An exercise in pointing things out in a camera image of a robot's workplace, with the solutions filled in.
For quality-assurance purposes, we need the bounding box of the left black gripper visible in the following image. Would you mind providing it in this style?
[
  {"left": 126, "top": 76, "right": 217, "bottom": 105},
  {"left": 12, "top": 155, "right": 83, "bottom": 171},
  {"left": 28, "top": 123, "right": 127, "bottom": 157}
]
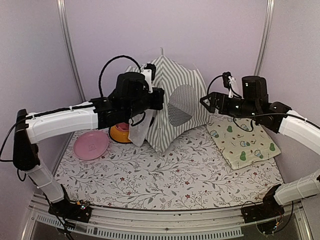
[{"left": 125, "top": 86, "right": 165, "bottom": 120}]

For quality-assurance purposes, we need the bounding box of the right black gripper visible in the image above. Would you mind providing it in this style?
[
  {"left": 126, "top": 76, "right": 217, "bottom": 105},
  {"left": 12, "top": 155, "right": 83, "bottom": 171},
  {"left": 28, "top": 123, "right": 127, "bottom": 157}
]
[{"left": 200, "top": 91, "right": 259, "bottom": 120}]

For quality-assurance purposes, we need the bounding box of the striped fabric pet tent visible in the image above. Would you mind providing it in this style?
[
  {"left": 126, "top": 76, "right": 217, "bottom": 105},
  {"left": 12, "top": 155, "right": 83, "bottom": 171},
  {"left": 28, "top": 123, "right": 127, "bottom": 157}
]
[{"left": 128, "top": 54, "right": 210, "bottom": 153}]

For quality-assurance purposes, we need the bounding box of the avocado print cushion mat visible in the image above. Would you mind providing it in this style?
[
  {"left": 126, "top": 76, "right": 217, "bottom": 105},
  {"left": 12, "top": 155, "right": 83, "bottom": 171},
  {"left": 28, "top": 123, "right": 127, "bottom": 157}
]
[{"left": 206, "top": 115, "right": 281, "bottom": 170}]

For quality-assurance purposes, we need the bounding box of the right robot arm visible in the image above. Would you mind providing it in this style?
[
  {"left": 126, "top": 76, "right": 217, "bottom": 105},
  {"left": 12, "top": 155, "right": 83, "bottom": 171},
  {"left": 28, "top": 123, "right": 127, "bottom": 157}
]
[{"left": 199, "top": 72, "right": 320, "bottom": 218}]

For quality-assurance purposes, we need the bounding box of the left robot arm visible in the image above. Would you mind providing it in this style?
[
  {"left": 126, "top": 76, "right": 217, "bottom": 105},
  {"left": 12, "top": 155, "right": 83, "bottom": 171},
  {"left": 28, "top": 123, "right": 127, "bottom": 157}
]
[{"left": 12, "top": 72, "right": 165, "bottom": 217}]

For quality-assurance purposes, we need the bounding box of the yellow double pet feeder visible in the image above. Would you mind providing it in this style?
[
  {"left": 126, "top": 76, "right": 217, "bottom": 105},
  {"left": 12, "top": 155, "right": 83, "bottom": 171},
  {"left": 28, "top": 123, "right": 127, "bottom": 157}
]
[{"left": 108, "top": 125, "right": 131, "bottom": 144}]

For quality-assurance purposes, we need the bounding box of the pink bowl in feeder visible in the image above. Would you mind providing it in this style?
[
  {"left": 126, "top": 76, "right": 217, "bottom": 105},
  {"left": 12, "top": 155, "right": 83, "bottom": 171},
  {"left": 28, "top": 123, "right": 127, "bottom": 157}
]
[{"left": 115, "top": 122, "right": 129, "bottom": 132}]

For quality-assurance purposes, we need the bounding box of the pink round plate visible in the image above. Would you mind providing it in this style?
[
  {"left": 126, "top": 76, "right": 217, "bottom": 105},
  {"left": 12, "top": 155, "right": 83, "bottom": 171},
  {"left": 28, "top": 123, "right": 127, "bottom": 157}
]
[{"left": 73, "top": 130, "right": 109, "bottom": 161}]

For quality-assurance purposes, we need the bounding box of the floral table cloth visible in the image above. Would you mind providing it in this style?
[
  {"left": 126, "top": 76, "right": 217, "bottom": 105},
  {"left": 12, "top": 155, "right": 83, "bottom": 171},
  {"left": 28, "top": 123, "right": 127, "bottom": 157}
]
[{"left": 55, "top": 125, "right": 283, "bottom": 210}]

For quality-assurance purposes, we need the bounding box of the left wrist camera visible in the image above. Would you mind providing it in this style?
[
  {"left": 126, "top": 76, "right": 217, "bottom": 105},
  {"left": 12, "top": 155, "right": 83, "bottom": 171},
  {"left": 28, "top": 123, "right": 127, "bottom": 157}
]
[{"left": 140, "top": 63, "right": 157, "bottom": 94}]

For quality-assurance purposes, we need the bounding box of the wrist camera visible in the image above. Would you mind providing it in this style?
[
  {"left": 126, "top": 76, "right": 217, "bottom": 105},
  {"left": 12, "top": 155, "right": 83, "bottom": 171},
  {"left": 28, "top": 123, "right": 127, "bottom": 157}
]
[
  {"left": 140, "top": 63, "right": 157, "bottom": 94},
  {"left": 222, "top": 71, "right": 242, "bottom": 99}
]

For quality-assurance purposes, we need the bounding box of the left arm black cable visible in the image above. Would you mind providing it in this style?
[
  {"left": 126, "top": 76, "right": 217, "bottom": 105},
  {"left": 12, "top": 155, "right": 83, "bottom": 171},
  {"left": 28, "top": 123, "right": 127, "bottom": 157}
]
[{"left": 98, "top": 55, "right": 143, "bottom": 98}]

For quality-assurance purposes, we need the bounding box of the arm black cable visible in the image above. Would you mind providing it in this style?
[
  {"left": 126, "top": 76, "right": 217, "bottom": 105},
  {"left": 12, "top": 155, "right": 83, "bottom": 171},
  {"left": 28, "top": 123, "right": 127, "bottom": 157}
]
[
  {"left": 98, "top": 55, "right": 143, "bottom": 98},
  {"left": 206, "top": 74, "right": 320, "bottom": 132}
]

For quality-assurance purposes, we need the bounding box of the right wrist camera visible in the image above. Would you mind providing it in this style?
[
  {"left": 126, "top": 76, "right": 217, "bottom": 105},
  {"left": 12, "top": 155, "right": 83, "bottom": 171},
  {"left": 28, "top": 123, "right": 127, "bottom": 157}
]
[{"left": 222, "top": 71, "right": 242, "bottom": 99}]

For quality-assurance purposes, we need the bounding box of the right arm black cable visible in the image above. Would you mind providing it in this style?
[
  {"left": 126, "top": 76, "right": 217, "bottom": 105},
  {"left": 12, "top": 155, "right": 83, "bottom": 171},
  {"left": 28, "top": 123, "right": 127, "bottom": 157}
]
[{"left": 206, "top": 74, "right": 320, "bottom": 132}]

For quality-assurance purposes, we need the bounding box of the right aluminium frame post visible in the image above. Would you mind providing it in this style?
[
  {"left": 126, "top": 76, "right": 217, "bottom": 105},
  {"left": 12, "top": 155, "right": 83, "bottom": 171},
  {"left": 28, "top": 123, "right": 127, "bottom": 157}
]
[{"left": 254, "top": 0, "right": 275, "bottom": 76}]

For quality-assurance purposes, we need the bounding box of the aluminium frame post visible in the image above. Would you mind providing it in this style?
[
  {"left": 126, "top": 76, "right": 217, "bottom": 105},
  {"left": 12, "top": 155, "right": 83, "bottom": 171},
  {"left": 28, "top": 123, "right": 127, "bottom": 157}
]
[
  {"left": 254, "top": 0, "right": 275, "bottom": 76},
  {"left": 56, "top": 0, "right": 86, "bottom": 102}
]

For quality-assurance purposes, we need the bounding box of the left aluminium frame post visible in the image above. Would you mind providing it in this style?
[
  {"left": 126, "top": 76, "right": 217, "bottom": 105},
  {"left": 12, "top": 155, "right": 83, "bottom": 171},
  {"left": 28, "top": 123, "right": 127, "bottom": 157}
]
[{"left": 56, "top": 0, "right": 86, "bottom": 102}]

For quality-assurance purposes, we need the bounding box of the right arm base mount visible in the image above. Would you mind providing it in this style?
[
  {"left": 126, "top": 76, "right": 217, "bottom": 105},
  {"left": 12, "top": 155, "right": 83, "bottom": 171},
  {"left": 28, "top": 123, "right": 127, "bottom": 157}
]
[{"left": 241, "top": 184, "right": 285, "bottom": 235}]

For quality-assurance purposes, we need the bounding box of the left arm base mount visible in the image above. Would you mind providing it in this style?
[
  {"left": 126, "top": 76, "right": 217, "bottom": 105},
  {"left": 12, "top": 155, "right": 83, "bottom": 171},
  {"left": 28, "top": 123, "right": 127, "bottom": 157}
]
[{"left": 48, "top": 184, "right": 93, "bottom": 223}]

